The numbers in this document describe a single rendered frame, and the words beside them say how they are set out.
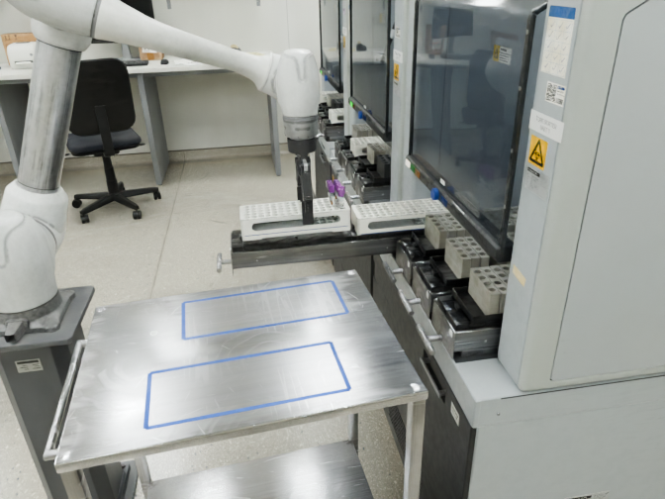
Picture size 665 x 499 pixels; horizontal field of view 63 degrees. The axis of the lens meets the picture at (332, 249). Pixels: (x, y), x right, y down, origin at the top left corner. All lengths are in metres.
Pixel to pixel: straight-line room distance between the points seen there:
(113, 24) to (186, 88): 3.66
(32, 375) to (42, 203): 0.44
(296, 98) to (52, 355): 0.88
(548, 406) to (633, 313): 0.24
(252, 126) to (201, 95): 0.51
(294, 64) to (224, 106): 3.65
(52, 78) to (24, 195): 0.31
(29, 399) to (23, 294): 0.31
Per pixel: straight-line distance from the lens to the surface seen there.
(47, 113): 1.54
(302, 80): 1.35
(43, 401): 1.64
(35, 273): 1.47
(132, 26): 1.33
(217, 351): 1.08
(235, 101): 4.97
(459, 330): 1.15
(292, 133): 1.39
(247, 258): 1.47
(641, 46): 0.92
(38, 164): 1.58
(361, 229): 1.49
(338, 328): 1.11
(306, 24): 4.92
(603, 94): 0.91
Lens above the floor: 1.46
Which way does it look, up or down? 27 degrees down
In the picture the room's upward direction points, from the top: 2 degrees counter-clockwise
